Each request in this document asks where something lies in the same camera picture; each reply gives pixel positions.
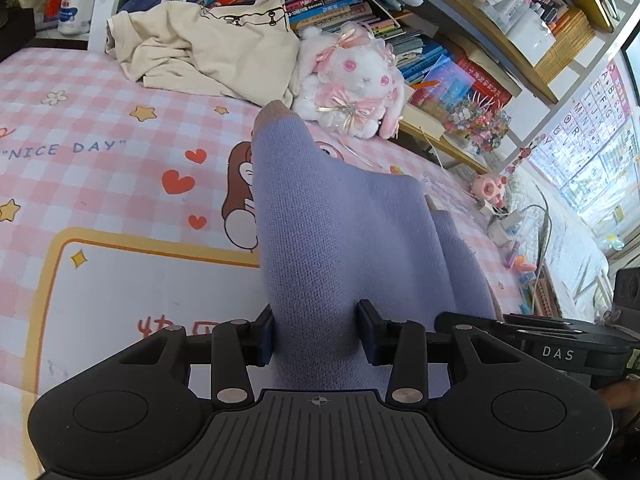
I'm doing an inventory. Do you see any white and pink plush rabbit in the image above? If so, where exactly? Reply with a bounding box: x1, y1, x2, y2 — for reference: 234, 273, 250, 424
291, 22, 406, 140

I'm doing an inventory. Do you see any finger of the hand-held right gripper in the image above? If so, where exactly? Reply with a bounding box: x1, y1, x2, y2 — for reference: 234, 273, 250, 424
434, 311, 521, 334

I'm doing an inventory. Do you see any colourful bead flower ornament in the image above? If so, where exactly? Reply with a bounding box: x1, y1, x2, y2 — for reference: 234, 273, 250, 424
444, 94, 512, 155

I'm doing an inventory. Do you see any pile of colourful hair clips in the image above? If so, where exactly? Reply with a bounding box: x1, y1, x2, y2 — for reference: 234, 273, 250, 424
502, 242, 546, 317

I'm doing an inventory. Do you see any white cable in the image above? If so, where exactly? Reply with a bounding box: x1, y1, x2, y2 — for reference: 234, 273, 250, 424
515, 185, 556, 286

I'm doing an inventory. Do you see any beige garment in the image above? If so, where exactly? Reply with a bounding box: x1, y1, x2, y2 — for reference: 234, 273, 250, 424
105, 0, 301, 108

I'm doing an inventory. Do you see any wooden bookshelf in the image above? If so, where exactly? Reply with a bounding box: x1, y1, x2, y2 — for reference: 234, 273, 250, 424
310, 0, 626, 176

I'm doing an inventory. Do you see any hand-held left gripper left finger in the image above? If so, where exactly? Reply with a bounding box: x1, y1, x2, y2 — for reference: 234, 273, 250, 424
117, 305, 275, 408

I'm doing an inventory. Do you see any purple and mauve knit sweater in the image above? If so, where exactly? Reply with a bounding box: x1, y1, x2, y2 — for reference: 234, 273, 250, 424
250, 100, 499, 404

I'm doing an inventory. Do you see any pink checked printed bed sheet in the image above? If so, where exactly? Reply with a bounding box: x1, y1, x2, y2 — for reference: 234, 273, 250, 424
0, 45, 551, 480

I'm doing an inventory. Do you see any person's right hand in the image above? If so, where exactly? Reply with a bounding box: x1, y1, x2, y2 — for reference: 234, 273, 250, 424
599, 381, 640, 428

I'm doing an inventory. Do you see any wall poster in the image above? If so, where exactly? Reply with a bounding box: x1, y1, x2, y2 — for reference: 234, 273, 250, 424
529, 59, 640, 216

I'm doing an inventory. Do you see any white bottle with green cap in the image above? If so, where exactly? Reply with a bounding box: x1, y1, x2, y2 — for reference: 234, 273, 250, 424
57, 0, 98, 37

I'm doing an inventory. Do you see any small pink toy figure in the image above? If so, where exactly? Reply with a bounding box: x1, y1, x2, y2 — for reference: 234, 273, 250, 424
471, 174, 508, 208

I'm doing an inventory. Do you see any white furniture post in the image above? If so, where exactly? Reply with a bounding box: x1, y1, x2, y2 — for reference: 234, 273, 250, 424
87, 0, 132, 52

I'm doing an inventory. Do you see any white quilted blanket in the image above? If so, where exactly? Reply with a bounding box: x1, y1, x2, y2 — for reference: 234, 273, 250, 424
500, 170, 613, 322

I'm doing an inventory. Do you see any white charger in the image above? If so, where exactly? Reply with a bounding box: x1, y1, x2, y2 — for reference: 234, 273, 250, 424
486, 209, 523, 247

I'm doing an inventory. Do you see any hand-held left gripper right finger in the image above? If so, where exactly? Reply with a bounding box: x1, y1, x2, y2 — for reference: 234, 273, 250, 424
356, 300, 518, 406

